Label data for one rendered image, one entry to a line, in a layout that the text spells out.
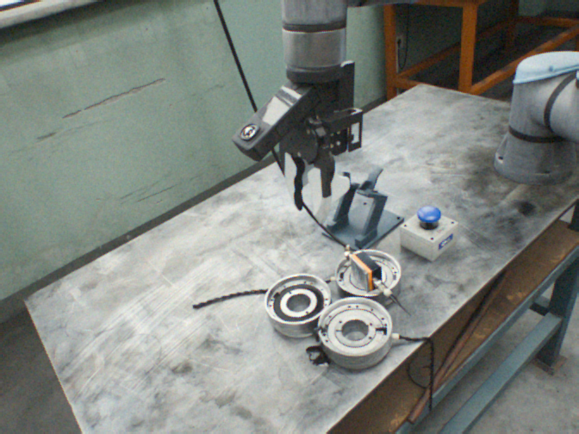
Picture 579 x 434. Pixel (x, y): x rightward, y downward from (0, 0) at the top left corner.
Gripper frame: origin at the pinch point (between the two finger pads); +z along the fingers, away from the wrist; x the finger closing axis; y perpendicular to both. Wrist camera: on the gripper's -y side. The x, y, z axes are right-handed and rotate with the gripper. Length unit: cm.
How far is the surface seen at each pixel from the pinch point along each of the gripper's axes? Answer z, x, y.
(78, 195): 60, 156, -4
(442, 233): 10.5, -7.9, 22.9
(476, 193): 12.5, -2.2, 42.4
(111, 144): 42, 156, 16
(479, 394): 69, -12, 45
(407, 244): 14.1, -3.0, 20.5
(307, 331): 16.7, -5.3, -4.8
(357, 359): 15.4, -14.6, -3.8
